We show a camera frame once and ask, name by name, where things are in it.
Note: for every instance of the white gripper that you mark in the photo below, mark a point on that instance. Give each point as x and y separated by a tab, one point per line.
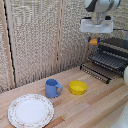
96	26

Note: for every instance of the orange bread piece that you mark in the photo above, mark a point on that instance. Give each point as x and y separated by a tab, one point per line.
94	41

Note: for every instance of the metal oven rack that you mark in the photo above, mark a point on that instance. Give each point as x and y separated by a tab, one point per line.
108	60

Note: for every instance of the black dish rack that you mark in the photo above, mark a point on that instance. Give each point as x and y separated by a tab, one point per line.
115	45

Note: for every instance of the yellow bowl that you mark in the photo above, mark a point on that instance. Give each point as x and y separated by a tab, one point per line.
78	87

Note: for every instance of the blue mug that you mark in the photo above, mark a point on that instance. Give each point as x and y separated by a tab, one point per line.
51	88

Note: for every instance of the white floral rim plate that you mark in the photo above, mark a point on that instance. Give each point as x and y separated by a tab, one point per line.
30	111

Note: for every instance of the wooden screen frame post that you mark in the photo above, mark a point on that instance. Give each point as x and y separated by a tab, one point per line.
60	30
7	43

